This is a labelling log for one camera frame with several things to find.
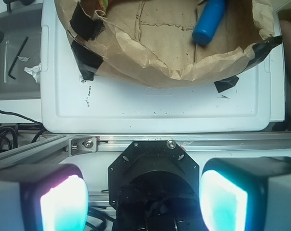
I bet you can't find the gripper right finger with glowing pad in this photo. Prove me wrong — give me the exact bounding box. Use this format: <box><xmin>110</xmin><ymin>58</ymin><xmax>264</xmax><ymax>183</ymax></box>
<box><xmin>199</xmin><ymin>156</ymin><xmax>291</xmax><ymax>231</ymax></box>

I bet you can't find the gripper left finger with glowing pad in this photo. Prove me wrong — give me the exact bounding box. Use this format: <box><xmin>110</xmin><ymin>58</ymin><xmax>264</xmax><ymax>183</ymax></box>
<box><xmin>0</xmin><ymin>164</ymin><xmax>89</xmax><ymax>231</ymax></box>

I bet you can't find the blue plastic bottle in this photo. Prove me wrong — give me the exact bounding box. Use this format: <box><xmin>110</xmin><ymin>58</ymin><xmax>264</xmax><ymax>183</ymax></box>
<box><xmin>192</xmin><ymin>0</ymin><xmax>226</xmax><ymax>46</ymax></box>

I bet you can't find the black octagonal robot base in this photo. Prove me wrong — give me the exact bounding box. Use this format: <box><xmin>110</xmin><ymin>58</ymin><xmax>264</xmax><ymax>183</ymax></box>
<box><xmin>108</xmin><ymin>140</ymin><xmax>203</xmax><ymax>231</ymax></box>

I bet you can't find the white plastic tray lid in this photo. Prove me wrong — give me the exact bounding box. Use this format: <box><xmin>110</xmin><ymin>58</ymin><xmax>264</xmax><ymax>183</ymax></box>
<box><xmin>40</xmin><ymin>0</ymin><xmax>285</xmax><ymax>134</ymax></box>

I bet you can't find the crumpled white paper scrap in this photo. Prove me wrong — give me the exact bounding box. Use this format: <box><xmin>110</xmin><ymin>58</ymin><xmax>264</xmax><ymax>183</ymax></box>
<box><xmin>24</xmin><ymin>63</ymin><xmax>41</xmax><ymax>84</ymax></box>

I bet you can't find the black hex key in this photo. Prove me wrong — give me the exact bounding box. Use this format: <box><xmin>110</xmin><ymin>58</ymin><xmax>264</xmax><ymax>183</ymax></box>
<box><xmin>8</xmin><ymin>37</ymin><xmax>28</xmax><ymax>80</ymax></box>

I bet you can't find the clear plastic bin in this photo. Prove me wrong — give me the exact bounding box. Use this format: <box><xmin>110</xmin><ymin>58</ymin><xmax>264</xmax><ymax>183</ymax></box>
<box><xmin>0</xmin><ymin>4</ymin><xmax>42</xmax><ymax>100</ymax></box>

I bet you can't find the brown paper bag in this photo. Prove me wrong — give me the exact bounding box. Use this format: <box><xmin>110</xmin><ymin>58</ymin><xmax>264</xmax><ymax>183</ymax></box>
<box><xmin>55</xmin><ymin>0</ymin><xmax>282</xmax><ymax>88</ymax></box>

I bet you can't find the aluminium extrusion rail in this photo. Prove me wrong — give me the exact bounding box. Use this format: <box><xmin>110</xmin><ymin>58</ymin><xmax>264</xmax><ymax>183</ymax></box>
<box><xmin>0</xmin><ymin>131</ymin><xmax>291</xmax><ymax>165</ymax></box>

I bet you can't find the aluminium corner bracket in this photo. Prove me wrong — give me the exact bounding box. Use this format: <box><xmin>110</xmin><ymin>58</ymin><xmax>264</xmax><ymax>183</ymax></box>
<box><xmin>67</xmin><ymin>136</ymin><xmax>98</xmax><ymax>156</ymax></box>

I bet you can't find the black cable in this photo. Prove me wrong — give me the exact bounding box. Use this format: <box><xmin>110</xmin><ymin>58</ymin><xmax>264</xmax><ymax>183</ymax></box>
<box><xmin>0</xmin><ymin>103</ymin><xmax>46</xmax><ymax>156</ymax></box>

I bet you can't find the multicolour twisted rope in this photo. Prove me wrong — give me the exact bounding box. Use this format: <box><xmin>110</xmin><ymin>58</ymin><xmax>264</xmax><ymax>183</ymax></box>
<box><xmin>96</xmin><ymin>0</ymin><xmax>112</xmax><ymax>12</ymax></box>

